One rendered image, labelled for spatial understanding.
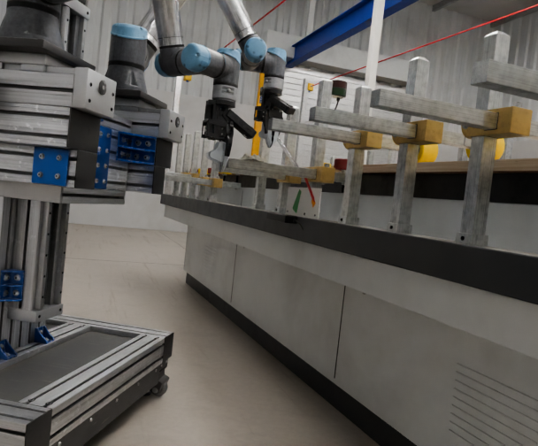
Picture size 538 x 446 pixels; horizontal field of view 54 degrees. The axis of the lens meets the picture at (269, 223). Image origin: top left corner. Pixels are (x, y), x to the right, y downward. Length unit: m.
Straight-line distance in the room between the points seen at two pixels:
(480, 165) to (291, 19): 9.38
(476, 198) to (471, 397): 0.55
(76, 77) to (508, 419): 1.25
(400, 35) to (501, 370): 10.31
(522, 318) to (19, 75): 1.17
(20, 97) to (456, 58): 11.19
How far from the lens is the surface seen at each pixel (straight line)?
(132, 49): 1.84
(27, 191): 1.49
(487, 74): 0.77
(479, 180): 1.15
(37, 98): 1.33
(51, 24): 1.42
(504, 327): 1.10
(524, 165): 1.32
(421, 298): 1.28
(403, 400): 1.69
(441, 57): 11.89
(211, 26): 9.91
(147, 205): 9.36
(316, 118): 1.18
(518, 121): 1.11
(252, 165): 1.64
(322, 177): 1.70
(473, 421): 1.48
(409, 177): 1.35
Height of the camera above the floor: 0.75
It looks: 3 degrees down
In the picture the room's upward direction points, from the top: 6 degrees clockwise
